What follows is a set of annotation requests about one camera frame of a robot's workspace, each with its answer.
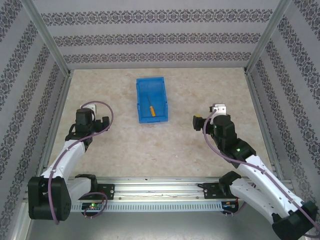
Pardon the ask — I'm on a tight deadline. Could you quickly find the white slotted cable duct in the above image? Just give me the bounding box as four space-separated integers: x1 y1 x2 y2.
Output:
70 201 224 213

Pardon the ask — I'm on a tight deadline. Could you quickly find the aluminium table edge beam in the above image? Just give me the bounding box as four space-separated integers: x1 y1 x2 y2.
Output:
36 73 73 176

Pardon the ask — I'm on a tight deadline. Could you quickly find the circuit board with green light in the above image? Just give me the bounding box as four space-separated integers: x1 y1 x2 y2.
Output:
81 202 104 211

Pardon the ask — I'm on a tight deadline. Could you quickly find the orange handle screwdriver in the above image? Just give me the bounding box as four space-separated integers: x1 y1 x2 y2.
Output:
146 94 157 118

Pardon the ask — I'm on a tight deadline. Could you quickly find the blue plastic bin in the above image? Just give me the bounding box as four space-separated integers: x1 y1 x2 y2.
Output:
135 77 169 124

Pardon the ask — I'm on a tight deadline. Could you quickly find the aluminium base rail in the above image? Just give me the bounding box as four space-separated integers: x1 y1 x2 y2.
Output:
66 175 241 201

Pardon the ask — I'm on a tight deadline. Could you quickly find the aluminium frame post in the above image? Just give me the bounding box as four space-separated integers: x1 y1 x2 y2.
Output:
17 0 72 77
245 0 293 75

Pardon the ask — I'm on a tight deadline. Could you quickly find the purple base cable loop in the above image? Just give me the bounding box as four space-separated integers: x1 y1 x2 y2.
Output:
83 191 109 220

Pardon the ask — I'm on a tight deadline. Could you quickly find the circuit board with red wires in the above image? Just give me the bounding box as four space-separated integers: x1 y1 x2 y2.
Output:
221 199 239 215

